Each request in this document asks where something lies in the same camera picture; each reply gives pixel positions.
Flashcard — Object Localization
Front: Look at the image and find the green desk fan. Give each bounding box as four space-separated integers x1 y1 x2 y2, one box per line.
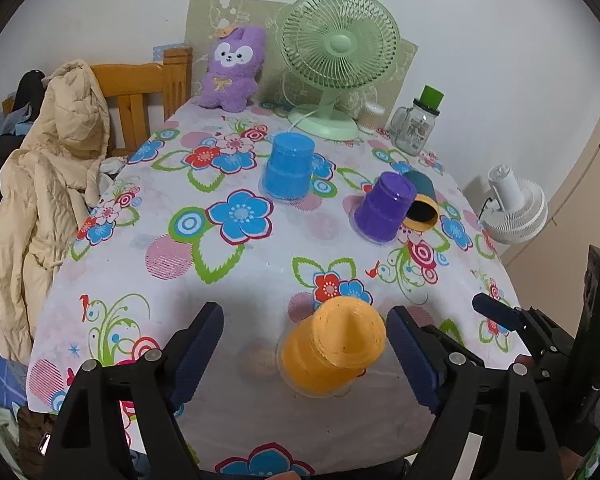
278 0 400 142

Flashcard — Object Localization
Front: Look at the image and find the purple plush bunny toy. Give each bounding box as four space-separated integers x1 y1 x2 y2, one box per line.
199 26 268 113

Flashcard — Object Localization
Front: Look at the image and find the orange plastic cup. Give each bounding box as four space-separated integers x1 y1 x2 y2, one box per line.
276 296 387 398

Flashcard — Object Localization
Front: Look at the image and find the purple plastic cup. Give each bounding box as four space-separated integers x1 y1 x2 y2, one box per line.
352 171 417 244

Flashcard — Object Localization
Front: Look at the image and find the wooden chair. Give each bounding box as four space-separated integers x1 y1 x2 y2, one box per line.
9 48 193 164

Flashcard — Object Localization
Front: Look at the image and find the black bag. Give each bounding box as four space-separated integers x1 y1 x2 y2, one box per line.
0 68 48 201

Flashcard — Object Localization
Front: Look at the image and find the beige puffer jacket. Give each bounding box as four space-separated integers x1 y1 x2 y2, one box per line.
0 60 110 364

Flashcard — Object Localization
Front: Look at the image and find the white fan power cable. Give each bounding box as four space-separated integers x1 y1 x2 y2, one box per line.
279 69 326 122

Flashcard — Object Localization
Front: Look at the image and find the floral tablecloth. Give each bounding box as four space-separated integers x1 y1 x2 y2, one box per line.
27 102 524 477

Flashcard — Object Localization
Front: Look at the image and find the blue plastic cup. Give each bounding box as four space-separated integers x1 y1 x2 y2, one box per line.
261 132 315 202

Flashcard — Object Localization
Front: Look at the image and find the cotton swab container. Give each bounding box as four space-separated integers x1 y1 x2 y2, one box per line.
358 102 386 133

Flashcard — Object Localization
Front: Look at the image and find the white floor fan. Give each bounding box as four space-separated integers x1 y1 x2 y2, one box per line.
479 165 548 246

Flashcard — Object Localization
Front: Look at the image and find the beige patterned board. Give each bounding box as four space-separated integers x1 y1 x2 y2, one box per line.
183 0 421 116

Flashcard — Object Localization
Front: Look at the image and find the glass jar with green lid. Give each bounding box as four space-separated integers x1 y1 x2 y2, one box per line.
389 86 444 156

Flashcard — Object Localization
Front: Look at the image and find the teal cup with yellow rim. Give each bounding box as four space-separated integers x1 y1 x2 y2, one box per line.
403 170 439 232

